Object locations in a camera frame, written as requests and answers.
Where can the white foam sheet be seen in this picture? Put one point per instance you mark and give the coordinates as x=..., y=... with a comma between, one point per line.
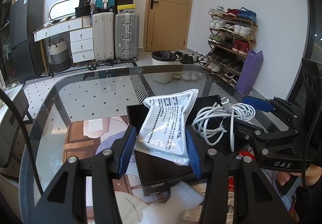
x=182, y=197

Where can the grey side cabinet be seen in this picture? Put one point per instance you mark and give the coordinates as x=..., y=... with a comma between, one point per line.
x=12, y=142

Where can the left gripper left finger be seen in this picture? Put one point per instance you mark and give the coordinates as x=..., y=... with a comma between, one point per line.
x=64, y=200

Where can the anime print table mat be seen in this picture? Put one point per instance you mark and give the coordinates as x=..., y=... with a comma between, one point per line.
x=255, y=199

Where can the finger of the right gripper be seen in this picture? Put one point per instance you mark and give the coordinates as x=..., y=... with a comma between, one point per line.
x=266, y=105
x=254, y=133

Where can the silver aluminium suitcase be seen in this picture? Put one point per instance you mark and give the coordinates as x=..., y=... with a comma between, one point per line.
x=126, y=36

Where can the oval mirror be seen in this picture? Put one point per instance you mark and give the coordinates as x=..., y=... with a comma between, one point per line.
x=62, y=9

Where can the right hand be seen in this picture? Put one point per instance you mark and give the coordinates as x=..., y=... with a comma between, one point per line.
x=312, y=177

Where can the wooden shoe rack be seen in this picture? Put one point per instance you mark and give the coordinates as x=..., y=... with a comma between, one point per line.
x=232, y=36

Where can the black refrigerator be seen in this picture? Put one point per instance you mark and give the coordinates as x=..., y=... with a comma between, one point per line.
x=26, y=16

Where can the white suitcase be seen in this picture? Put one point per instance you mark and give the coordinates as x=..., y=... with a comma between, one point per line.
x=103, y=36

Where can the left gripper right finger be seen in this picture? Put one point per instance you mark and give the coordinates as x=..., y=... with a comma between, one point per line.
x=255, y=199

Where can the white trash bin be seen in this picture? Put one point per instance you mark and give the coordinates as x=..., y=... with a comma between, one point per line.
x=163, y=60

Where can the purple bag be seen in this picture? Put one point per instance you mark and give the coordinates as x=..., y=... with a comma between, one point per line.
x=250, y=70

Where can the wooden door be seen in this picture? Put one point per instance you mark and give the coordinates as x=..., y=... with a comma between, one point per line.
x=166, y=25

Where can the white drawer desk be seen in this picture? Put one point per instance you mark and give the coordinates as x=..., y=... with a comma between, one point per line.
x=80, y=35

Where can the black handbag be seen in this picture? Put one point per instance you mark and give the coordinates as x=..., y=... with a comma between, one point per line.
x=84, y=8

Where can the white printed plastic pouch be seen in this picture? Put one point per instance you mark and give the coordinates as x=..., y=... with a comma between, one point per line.
x=163, y=131

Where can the woven laundry basket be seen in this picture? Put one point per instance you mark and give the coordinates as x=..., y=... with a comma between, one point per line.
x=59, y=56

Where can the black cardboard box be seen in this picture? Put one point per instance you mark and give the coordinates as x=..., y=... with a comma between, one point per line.
x=158, y=175

